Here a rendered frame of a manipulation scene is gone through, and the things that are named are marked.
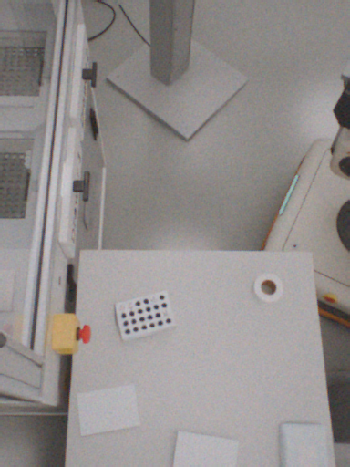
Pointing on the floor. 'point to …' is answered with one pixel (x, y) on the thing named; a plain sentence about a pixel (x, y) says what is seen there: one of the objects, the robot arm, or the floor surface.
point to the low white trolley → (200, 354)
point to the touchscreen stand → (177, 72)
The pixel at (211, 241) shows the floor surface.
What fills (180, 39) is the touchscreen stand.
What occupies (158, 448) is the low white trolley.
